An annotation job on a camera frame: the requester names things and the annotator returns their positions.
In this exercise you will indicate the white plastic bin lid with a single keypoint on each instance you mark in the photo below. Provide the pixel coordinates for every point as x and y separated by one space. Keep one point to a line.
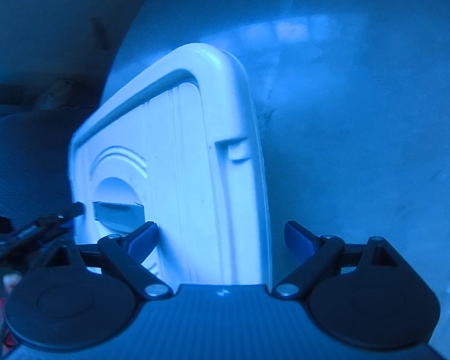
179 145

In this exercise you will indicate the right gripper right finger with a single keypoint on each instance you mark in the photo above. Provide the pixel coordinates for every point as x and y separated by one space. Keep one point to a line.
317 257

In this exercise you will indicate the dark patterned fabric chair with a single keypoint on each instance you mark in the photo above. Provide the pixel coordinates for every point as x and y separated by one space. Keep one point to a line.
34 149

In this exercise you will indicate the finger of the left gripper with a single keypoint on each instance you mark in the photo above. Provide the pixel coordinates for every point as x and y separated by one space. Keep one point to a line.
17 243

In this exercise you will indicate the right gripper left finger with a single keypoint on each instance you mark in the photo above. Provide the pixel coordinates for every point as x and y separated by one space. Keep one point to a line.
124 257

